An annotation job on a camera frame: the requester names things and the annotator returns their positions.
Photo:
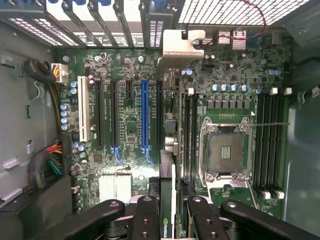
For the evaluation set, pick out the perforated expansion slot cover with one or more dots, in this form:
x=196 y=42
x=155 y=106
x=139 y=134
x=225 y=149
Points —
x=156 y=32

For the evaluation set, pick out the blue expansion slot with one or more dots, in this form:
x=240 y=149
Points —
x=145 y=112

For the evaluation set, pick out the CPU socket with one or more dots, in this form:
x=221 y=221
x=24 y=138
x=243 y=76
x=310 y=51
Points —
x=226 y=152

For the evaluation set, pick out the open black PC case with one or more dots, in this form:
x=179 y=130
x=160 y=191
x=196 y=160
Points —
x=300 y=150

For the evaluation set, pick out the long black expansion slot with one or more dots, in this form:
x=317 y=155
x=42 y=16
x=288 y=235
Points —
x=114 y=112
x=159 y=112
x=100 y=112

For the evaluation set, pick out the white power connector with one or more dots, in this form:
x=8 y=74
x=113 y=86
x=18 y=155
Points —
x=60 y=73

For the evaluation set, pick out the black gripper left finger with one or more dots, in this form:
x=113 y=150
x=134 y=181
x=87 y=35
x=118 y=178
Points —
x=146 y=225

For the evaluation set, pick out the thin metal locking lever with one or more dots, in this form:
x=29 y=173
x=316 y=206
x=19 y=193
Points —
x=270 y=124

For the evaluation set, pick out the black plastic shroud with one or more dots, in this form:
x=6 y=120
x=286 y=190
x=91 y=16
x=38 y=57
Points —
x=30 y=217

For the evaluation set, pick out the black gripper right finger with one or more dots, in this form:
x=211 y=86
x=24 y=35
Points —
x=207 y=227

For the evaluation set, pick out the white expansion slot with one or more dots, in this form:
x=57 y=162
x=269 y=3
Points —
x=83 y=110

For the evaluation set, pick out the grey power supply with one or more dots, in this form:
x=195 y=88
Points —
x=15 y=112

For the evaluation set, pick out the black RAM slot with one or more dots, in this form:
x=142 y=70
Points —
x=281 y=140
x=259 y=140
x=187 y=137
x=274 y=140
x=267 y=140
x=195 y=137

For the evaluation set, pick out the silver chipset heat sink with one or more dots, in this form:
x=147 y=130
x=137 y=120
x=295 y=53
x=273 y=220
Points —
x=115 y=187

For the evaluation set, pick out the green motherboard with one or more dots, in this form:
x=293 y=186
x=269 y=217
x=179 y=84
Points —
x=125 y=62

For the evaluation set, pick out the short black expansion slot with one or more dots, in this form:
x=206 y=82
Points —
x=129 y=90

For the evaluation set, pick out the small silver heat sink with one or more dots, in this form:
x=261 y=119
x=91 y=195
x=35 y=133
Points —
x=225 y=37
x=239 y=40

